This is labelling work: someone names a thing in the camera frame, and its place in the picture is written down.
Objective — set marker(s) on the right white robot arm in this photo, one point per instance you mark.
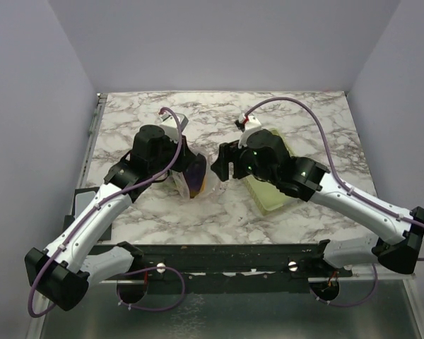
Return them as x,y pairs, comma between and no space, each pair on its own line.
394,240

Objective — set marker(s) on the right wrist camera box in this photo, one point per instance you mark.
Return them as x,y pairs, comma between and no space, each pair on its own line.
247,124

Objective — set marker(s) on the clear zip top bag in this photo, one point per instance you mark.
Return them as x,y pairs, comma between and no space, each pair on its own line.
176,181

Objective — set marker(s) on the dark purple toy eggplant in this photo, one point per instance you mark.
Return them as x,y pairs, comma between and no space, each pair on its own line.
194,175

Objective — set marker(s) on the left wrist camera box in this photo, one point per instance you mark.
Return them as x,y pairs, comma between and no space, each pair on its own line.
168,124

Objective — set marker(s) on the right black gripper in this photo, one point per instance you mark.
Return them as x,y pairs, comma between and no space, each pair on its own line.
229,152

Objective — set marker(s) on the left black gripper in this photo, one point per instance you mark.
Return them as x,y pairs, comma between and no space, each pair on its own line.
185,155

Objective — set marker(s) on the green perforated plastic basket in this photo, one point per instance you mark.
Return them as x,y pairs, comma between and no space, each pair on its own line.
267,197

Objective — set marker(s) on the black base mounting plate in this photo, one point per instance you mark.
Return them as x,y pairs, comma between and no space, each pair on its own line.
239,268

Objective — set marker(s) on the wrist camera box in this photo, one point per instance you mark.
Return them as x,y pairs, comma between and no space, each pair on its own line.
247,124
168,124

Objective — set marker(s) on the yellow toy bell pepper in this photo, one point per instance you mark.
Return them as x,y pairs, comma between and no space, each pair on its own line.
204,186

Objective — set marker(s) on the aluminium frame rail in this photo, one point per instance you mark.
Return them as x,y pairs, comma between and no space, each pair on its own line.
378,273

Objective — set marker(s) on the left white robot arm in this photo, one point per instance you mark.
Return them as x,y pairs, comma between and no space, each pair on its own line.
62,272

